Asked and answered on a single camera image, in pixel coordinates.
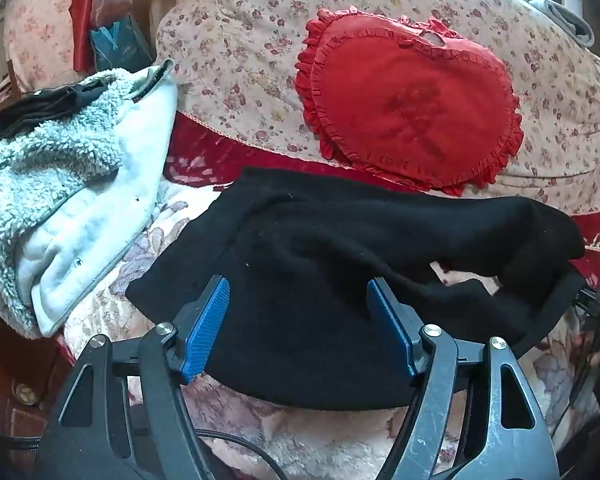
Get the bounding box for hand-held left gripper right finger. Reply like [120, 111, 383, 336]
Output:
[367, 277, 562, 480]

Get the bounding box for pink floral pillow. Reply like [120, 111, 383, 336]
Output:
[2, 0, 77, 97]

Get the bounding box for pink floral quilt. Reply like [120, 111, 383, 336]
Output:
[155, 0, 600, 216]

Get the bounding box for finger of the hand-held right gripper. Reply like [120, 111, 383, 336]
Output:
[575, 286, 600, 323]

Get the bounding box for black garment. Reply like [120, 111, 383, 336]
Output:
[0, 81, 112, 141]

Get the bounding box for black braided cable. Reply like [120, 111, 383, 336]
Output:
[195, 430, 287, 480]

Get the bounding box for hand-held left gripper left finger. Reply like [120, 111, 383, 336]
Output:
[35, 275, 230, 480]

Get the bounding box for grey folded cloth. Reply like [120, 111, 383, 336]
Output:
[514, 0, 596, 49]

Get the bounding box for red and white plush blanket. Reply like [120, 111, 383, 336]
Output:
[55, 112, 600, 480]

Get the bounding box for red heart-shaped frilled pillow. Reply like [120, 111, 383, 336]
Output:
[294, 6, 525, 197]

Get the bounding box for black pants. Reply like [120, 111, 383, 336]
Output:
[126, 166, 587, 411]

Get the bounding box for light blue fleece-lined jacket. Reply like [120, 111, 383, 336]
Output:
[0, 58, 180, 339]

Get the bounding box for teal bag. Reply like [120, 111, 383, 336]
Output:
[90, 16, 155, 70]

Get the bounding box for brown wooden cabinet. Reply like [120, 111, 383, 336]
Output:
[0, 307, 78, 480]

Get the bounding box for red hanging cloth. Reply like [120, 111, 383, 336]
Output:
[70, 0, 100, 74]

